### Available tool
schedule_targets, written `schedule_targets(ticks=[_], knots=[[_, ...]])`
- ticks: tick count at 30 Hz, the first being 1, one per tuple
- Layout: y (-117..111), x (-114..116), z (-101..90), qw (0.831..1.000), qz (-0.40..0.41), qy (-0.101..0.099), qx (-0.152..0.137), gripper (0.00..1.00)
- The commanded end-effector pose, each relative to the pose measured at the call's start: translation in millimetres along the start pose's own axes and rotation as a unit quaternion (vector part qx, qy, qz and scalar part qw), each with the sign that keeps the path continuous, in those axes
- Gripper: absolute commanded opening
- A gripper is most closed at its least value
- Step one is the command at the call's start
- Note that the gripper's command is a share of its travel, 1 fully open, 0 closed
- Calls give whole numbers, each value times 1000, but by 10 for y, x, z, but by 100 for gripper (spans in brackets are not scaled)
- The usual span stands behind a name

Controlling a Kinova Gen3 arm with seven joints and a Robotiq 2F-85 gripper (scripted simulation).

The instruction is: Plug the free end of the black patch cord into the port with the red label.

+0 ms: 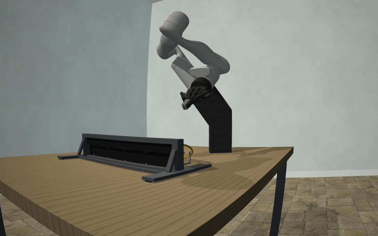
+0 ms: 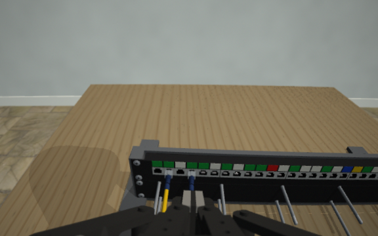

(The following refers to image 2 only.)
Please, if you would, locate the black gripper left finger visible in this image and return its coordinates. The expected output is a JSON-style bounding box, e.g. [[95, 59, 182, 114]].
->
[[29, 190, 194, 236]]

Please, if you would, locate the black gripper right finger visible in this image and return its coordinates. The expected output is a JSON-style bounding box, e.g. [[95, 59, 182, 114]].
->
[[192, 191, 321, 236]]

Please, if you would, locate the dark grey patch panel rack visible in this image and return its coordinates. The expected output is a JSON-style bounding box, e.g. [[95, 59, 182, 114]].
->
[[119, 139, 378, 236]]

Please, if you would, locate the yellow cable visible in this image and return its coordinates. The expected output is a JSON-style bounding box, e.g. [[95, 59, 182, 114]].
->
[[161, 183, 170, 212]]

